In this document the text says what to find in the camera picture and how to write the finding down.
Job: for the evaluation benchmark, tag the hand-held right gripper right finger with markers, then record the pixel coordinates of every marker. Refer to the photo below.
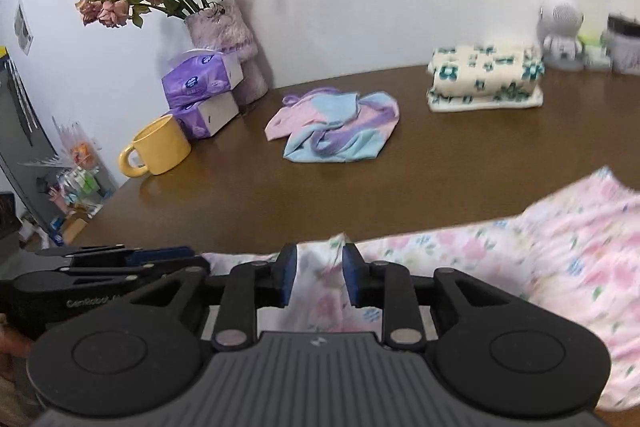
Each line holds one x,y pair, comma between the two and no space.
351,274

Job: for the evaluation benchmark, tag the grey printed tin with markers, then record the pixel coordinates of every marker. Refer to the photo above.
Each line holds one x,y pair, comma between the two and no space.
625,54

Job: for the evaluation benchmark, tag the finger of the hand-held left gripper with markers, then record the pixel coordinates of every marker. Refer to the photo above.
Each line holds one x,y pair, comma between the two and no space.
160,255
125,272

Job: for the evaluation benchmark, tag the white robot speaker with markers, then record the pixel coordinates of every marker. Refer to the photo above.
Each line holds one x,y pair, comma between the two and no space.
560,17

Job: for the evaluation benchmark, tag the folded cream floral garment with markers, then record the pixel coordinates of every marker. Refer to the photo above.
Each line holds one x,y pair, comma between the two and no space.
485,69

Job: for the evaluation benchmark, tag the cardboard box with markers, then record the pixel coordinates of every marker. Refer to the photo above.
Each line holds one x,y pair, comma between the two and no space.
75,228

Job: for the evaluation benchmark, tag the folded white floral garment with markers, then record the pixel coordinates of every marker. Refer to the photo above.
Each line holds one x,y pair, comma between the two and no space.
485,103

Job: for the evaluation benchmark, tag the green small packet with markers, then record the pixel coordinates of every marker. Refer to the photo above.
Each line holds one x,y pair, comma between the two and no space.
592,41

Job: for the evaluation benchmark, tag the pink floral dress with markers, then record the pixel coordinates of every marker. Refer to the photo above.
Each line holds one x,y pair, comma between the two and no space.
550,257

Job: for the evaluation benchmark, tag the person's left forearm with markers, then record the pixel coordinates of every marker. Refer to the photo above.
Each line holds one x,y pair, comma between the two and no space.
12,392

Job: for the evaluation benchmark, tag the clear printed plastic bags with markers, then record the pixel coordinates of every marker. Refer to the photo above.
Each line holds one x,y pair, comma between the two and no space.
77,147

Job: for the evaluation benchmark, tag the wall paper notice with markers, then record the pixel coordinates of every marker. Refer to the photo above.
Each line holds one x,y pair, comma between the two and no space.
23,27

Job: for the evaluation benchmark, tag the person's left hand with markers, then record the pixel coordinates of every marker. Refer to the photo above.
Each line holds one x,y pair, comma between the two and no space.
12,342

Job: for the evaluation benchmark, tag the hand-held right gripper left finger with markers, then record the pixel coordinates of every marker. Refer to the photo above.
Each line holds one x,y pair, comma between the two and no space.
287,274

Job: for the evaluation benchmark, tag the black charger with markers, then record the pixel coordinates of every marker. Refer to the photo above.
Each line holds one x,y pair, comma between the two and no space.
625,26

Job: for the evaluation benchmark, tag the storage cart with bottles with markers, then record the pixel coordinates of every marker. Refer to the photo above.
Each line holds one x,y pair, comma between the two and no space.
75,192

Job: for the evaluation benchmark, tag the purple tissue pack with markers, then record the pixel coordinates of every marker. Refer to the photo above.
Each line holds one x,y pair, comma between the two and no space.
200,79
205,117

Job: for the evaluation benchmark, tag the pink blue purple garment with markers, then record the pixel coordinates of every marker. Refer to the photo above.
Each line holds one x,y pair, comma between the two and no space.
335,127

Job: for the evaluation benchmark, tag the yellow mug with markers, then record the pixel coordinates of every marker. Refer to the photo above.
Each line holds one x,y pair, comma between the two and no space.
160,147

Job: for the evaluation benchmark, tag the grey refrigerator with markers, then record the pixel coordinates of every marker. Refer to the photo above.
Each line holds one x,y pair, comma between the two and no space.
20,132

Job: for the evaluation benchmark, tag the white small packet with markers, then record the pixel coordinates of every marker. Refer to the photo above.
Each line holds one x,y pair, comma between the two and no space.
597,58

